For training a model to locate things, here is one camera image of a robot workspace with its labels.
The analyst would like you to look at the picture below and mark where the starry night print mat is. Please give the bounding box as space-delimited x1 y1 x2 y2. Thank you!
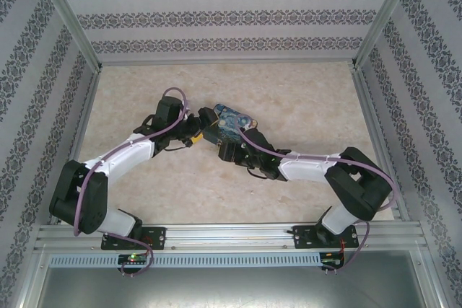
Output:
201 102 260 146

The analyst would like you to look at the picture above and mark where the small green circuit board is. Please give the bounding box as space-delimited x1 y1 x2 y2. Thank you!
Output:
118 253 151 265
321 252 346 266

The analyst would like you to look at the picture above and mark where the grey metal panel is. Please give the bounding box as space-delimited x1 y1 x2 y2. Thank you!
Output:
19 264 447 308

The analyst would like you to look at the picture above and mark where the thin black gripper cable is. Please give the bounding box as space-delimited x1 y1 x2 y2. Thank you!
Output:
247 167 271 181
164 141 192 152

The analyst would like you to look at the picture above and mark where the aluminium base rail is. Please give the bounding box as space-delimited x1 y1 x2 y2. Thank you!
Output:
34 223 429 252

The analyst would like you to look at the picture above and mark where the aluminium side rail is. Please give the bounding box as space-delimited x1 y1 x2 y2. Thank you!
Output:
352 64 411 221
50 66 105 225

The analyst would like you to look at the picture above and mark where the slotted grey cable duct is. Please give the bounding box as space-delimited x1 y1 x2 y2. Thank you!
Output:
48 252 322 268

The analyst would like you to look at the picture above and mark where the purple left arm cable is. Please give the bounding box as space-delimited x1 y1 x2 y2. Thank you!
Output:
73 87 192 276

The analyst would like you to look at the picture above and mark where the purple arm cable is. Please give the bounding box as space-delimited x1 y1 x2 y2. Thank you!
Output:
73 87 192 276
235 115 396 275

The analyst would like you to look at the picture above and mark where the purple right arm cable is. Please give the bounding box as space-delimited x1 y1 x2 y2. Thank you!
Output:
235 115 396 275

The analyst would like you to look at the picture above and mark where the aluminium frame post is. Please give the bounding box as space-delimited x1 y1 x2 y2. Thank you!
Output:
30 0 105 71
352 0 423 69

